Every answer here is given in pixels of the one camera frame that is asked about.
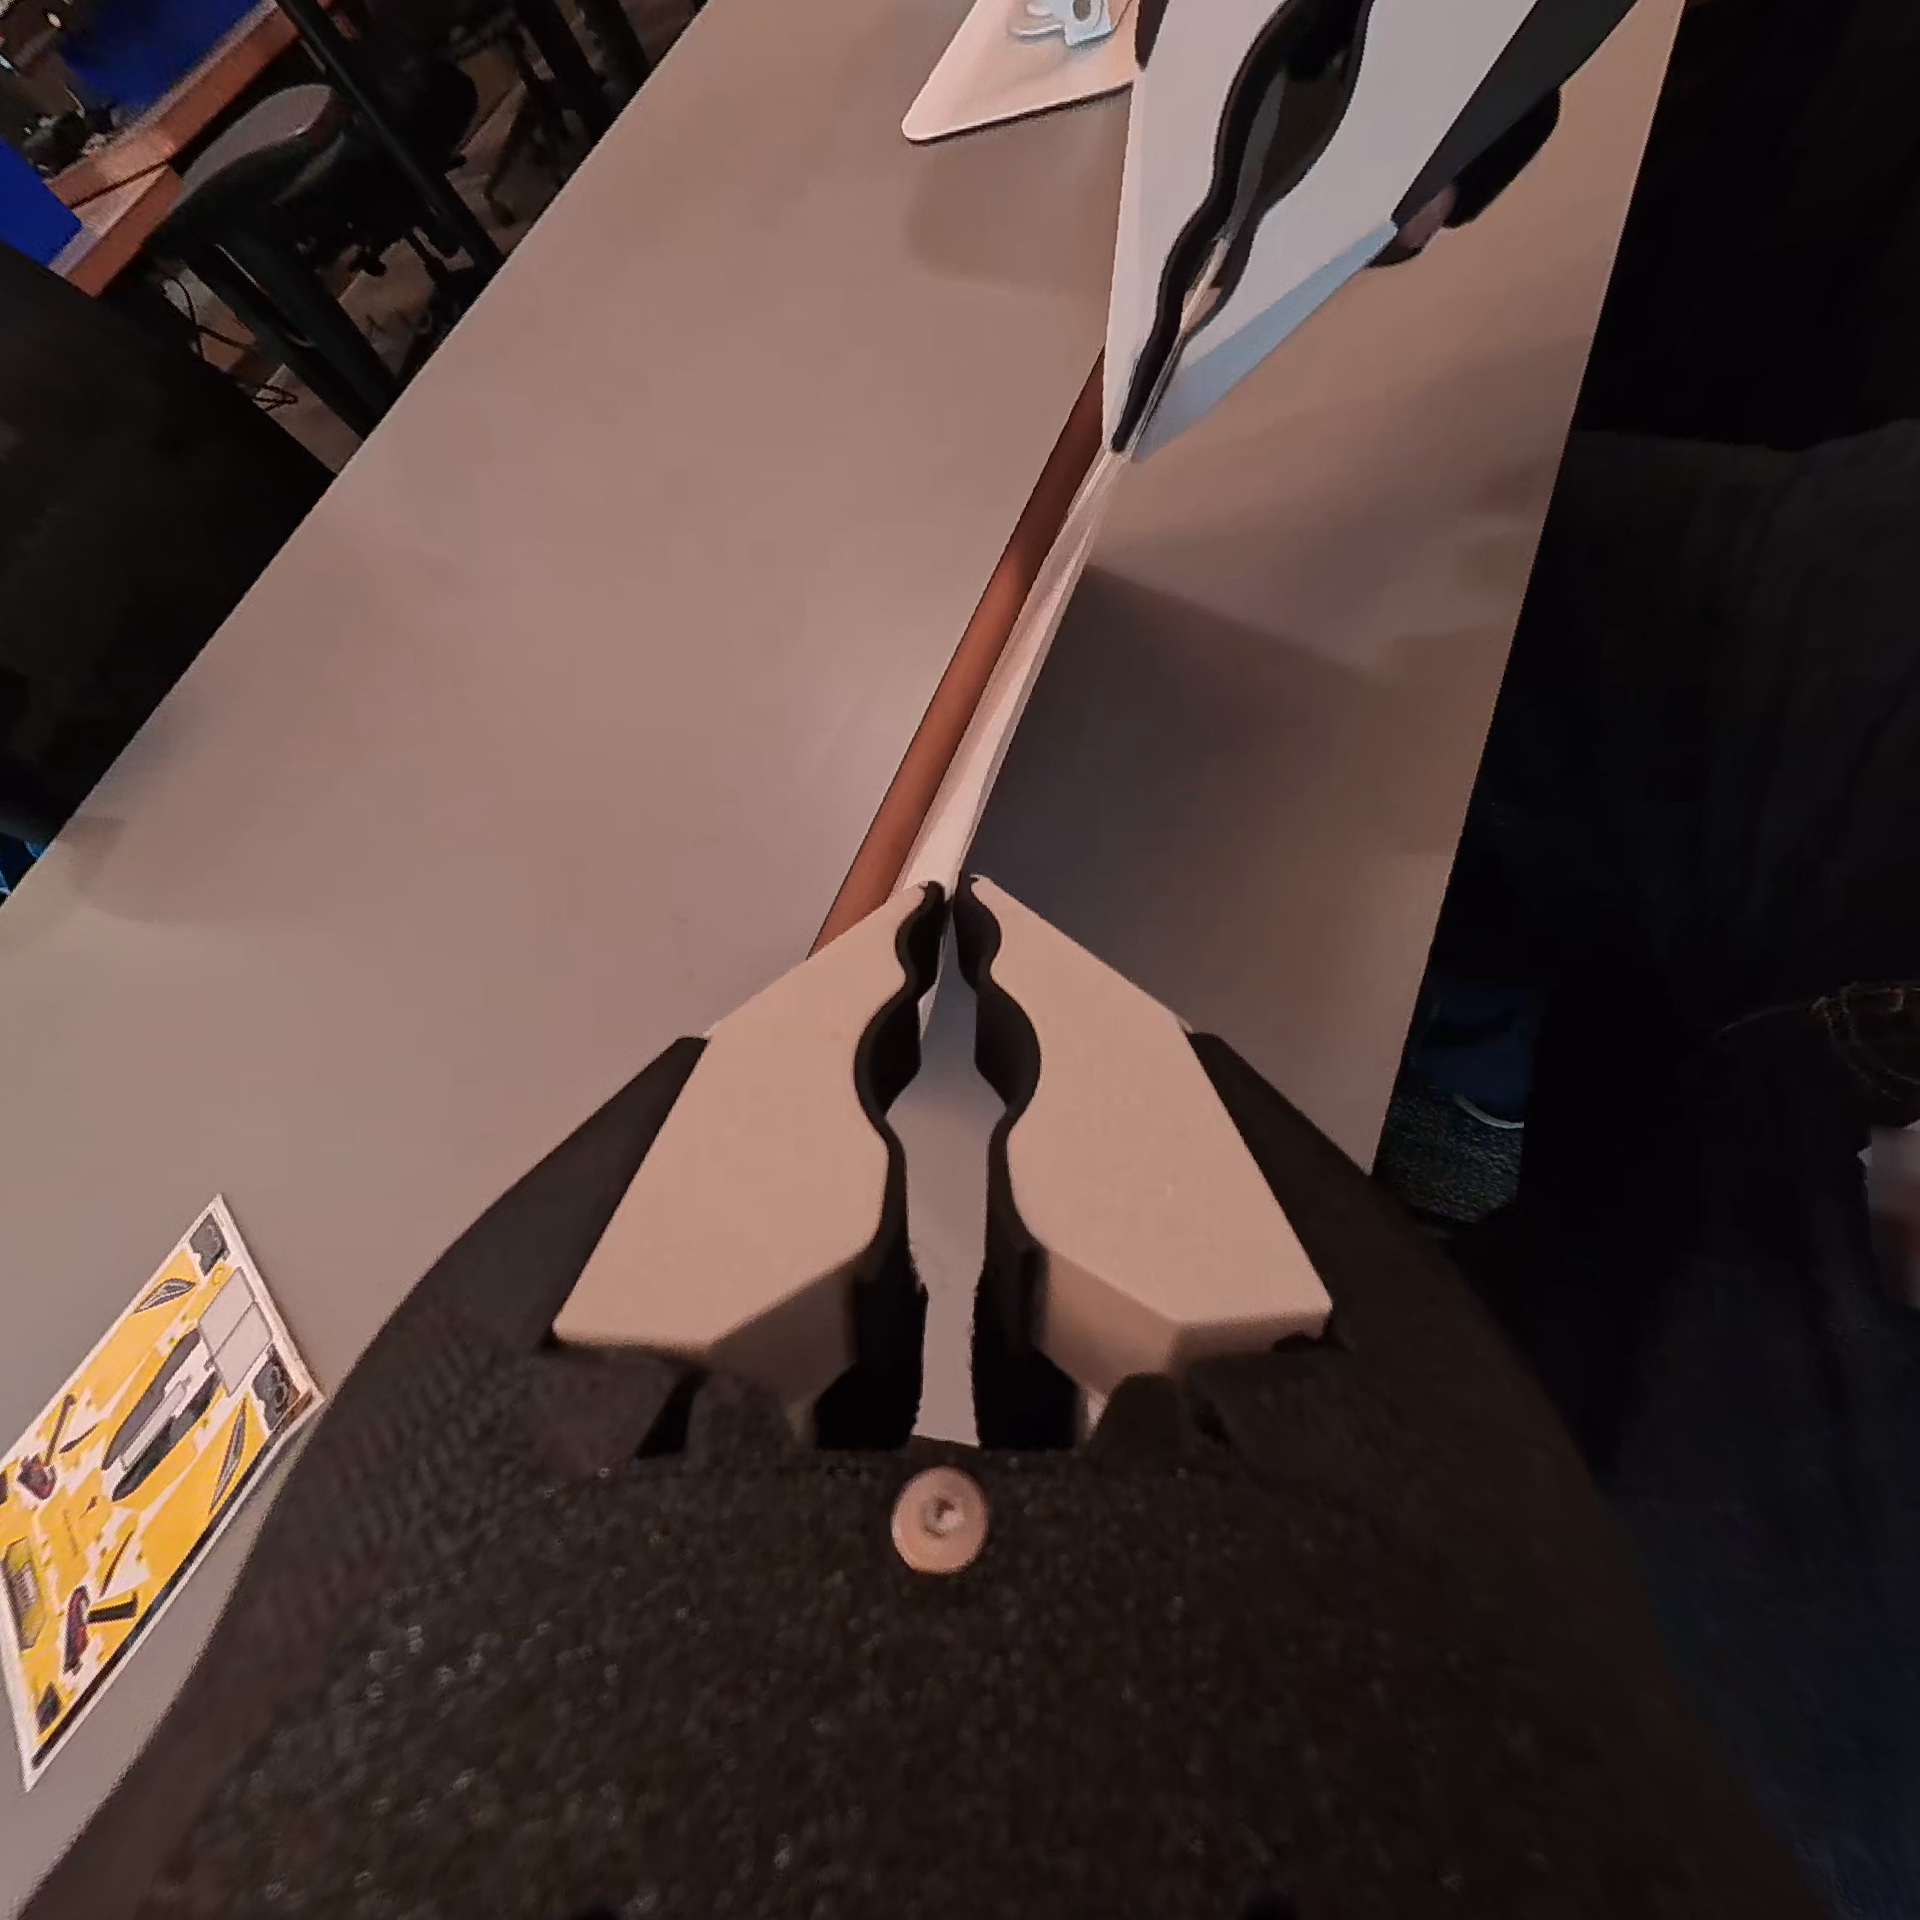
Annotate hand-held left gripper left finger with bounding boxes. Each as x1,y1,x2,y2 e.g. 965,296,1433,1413
552,882,951,1449

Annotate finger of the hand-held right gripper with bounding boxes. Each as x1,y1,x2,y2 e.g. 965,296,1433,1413
1121,0,1599,463
1104,0,1297,453

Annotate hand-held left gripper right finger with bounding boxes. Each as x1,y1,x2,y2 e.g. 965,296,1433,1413
951,874,1338,1449

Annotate wooden topped desk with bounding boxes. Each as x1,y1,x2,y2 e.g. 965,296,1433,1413
46,0,303,296

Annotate white card grey print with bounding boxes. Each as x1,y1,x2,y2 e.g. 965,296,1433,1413
901,0,1145,146

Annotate person's dark trousers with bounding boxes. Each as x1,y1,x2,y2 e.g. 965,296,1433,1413
1371,0,1920,1920

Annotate yellow car sticker sheet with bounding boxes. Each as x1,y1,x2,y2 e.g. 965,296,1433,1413
0,1195,326,1792

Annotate black office chair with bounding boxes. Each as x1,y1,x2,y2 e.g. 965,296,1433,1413
152,82,505,437
0,241,338,904

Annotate blue bin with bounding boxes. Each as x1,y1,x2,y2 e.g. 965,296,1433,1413
0,143,86,279

